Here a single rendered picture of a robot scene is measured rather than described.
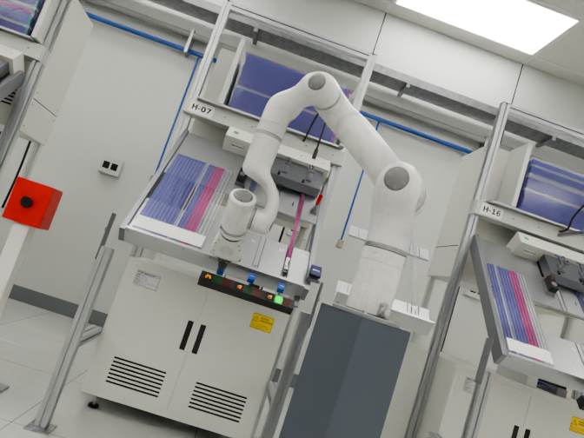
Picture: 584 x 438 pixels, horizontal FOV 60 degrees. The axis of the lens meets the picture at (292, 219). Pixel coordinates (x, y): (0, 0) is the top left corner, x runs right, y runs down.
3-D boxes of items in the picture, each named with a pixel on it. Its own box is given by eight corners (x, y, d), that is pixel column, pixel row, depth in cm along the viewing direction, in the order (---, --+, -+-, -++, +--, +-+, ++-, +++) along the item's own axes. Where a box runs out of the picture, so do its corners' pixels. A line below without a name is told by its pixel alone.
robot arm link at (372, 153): (395, 216, 134) (405, 229, 149) (433, 189, 132) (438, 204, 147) (299, 94, 154) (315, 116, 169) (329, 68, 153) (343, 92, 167)
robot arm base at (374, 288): (414, 333, 133) (434, 267, 135) (361, 316, 123) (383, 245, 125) (368, 316, 149) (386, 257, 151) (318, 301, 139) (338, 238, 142)
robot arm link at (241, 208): (252, 223, 165) (226, 214, 165) (262, 194, 157) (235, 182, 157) (245, 240, 159) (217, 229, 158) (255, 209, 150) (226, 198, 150)
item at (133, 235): (299, 299, 182) (305, 286, 177) (122, 241, 178) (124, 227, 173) (299, 296, 183) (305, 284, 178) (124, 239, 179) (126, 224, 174)
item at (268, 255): (301, 292, 181) (304, 286, 179) (125, 234, 177) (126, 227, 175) (308, 256, 196) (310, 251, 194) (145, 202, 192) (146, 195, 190)
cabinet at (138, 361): (243, 458, 201) (291, 308, 209) (73, 406, 196) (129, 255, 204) (242, 411, 266) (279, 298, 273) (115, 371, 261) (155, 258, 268)
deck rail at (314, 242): (304, 301, 182) (309, 289, 178) (299, 299, 182) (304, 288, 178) (324, 189, 237) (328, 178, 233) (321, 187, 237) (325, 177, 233)
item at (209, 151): (312, 231, 211) (315, 222, 208) (162, 180, 207) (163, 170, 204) (321, 187, 237) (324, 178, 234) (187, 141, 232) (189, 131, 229)
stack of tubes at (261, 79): (334, 143, 231) (351, 90, 235) (228, 106, 228) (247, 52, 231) (328, 149, 244) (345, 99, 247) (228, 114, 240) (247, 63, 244)
